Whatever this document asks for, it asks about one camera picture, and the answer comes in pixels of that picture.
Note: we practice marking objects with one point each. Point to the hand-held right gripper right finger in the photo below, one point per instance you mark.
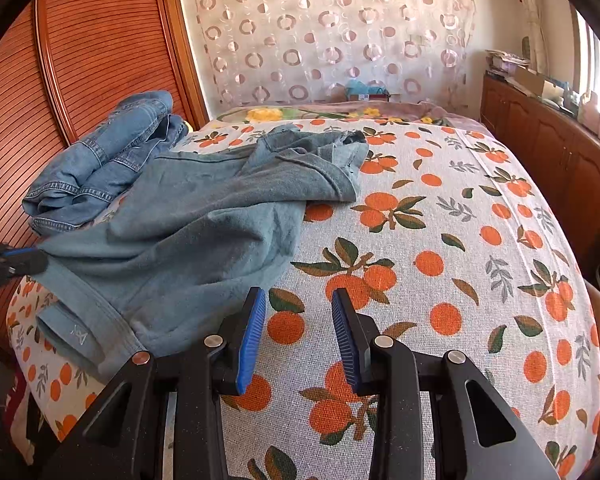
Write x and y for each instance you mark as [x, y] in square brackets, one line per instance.
[345, 345]

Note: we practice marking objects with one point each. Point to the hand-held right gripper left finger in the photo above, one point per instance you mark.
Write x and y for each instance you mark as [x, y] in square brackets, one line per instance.
[250, 345]

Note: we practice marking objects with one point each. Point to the grey-blue pants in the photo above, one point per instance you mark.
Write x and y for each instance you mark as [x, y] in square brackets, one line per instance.
[190, 240]

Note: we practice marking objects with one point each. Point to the orange fruit print sheet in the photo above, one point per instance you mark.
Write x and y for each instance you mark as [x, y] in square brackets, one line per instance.
[430, 310]

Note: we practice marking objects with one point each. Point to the stack of folded blue jeans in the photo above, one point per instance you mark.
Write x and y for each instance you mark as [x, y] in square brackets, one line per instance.
[105, 160]

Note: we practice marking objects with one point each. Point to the wooden louvered wardrobe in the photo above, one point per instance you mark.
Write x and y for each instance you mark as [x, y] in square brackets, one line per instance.
[80, 60]

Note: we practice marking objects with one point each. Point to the floral blanket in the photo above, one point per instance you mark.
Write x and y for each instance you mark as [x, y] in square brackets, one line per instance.
[330, 109]

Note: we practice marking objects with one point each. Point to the small cardboard box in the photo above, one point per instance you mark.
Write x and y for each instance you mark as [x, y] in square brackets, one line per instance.
[375, 95]

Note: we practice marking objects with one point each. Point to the blue plastic bag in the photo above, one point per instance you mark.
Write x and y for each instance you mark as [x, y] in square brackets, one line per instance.
[362, 86]

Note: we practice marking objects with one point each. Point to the wooden cabinet counter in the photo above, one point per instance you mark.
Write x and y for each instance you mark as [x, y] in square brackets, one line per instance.
[540, 135]

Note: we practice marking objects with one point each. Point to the circle pattern sheer curtain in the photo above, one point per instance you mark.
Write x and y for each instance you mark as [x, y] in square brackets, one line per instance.
[330, 25]

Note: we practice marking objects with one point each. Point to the open cardboard box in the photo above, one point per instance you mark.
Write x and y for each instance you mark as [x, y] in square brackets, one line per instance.
[535, 82]

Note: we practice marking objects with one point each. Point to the stack of papers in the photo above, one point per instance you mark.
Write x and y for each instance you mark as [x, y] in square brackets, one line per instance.
[505, 62]

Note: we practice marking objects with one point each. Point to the beige window curtain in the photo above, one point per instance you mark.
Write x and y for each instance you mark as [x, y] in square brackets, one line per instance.
[525, 10]

